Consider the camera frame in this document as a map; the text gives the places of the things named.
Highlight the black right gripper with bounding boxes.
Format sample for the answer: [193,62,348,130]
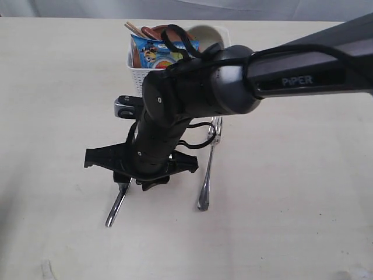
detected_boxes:
[84,142,198,191]

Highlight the silver table knife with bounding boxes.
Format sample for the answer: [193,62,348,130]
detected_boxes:
[105,179,132,228]

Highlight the silver fork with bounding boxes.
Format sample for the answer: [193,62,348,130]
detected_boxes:
[197,117,223,211]

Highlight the white perforated plastic basket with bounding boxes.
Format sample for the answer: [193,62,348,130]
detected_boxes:
[128,24,231,97]

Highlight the blue chips bag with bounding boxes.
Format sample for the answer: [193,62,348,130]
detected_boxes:
[130,33,200,71]

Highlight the brown round plate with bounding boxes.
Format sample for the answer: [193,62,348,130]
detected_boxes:
[131,24,195,68]

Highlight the pale green bowl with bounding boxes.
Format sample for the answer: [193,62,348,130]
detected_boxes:
[187,25,224,52]

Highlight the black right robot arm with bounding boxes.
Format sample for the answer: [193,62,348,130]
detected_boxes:
[84,14,372,190]

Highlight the brown spoon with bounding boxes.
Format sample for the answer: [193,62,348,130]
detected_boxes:
[141,26,161,40]

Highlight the wooden chopstick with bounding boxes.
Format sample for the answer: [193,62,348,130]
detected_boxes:
[124,23,147,39]
[125,21,149,39]

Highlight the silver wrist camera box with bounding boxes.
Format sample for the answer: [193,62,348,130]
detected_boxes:
[114,95,144,120]

